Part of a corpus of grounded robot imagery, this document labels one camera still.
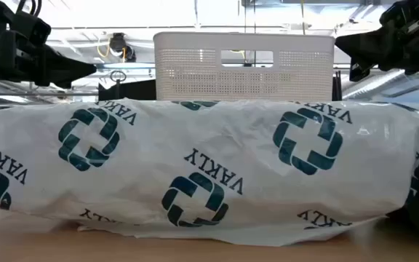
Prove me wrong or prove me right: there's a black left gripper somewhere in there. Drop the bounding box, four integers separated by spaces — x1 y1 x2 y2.
0 31 98 90

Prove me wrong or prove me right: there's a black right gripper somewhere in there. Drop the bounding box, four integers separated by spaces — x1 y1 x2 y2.
334 16 419 83

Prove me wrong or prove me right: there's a white printed plastic package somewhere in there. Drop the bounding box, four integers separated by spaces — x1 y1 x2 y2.
0 97 419 248

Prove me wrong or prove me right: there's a white perforated plastic basket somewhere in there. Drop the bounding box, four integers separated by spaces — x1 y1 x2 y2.
153 31 336 103

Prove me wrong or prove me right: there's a black ring-topped pole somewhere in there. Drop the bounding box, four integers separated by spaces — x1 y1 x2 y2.
109 70 127 100

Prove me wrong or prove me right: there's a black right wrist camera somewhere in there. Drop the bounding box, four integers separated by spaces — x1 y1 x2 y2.
379 0 419 23

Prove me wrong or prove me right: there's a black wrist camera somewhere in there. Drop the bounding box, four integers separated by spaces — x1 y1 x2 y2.
379 0 419 23
12 9 52 47

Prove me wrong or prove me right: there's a black ceiling cable reel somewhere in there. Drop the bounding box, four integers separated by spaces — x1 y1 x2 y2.
107 32 137 63

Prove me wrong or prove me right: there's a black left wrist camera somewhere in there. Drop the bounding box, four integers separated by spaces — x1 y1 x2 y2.
12 9 52 47

